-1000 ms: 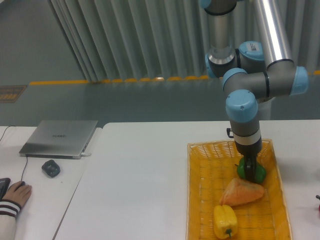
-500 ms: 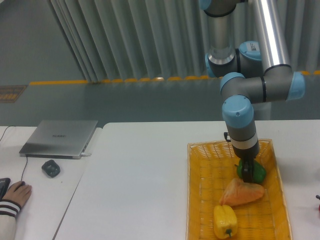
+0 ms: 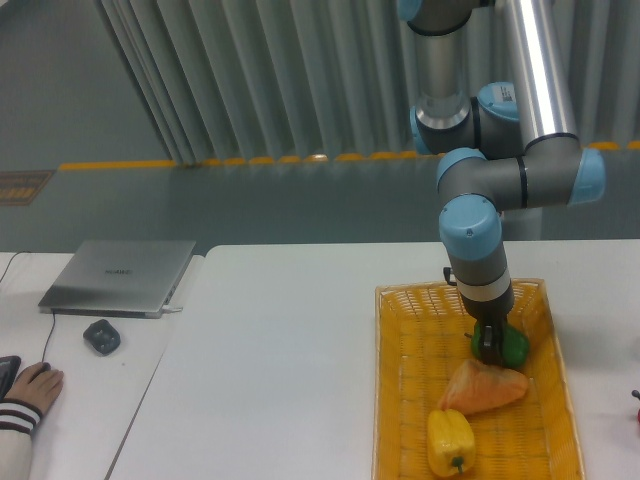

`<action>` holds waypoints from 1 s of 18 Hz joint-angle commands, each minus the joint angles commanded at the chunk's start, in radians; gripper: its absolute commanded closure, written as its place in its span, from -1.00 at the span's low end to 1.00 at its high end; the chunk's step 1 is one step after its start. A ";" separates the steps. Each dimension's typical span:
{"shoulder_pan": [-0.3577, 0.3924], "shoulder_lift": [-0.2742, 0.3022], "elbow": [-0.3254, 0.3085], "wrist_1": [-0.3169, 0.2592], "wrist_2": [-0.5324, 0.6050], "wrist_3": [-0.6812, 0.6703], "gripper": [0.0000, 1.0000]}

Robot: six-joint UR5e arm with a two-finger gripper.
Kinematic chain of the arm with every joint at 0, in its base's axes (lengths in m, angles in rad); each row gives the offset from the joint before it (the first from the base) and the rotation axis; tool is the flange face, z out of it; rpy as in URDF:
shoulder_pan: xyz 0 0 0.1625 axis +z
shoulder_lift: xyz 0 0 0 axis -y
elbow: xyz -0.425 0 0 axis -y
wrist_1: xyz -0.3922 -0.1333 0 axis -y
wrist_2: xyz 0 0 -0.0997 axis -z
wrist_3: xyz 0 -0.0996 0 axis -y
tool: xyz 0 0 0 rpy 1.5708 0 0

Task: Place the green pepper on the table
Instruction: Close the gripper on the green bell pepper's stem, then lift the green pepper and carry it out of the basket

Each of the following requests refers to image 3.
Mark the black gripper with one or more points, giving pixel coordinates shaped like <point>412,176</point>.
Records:
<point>492,314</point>

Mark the green bell pepper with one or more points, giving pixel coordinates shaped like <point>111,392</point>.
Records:
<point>515,347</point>

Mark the striped sleeve forearm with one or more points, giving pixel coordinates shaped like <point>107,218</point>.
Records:
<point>18,421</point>

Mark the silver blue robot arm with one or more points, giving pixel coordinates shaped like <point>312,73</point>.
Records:
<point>513,146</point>

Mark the yellow woven basket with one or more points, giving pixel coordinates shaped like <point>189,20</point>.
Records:
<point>421,339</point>

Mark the yellow bell pepper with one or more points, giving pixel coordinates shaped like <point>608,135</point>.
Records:
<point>451,447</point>

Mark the person's hand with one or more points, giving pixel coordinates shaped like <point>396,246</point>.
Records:
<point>37,389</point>

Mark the triangular orange bread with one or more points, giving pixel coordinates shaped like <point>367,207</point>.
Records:
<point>476,387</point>

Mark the white usb adapter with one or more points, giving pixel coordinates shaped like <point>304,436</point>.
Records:
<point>168,309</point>

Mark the silver closed laptop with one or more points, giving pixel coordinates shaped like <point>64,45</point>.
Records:
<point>119,278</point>

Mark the small black tray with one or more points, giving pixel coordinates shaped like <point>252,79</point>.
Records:
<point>102,337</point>

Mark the black keyboard edge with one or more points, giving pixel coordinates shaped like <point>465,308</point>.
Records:
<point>9,368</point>

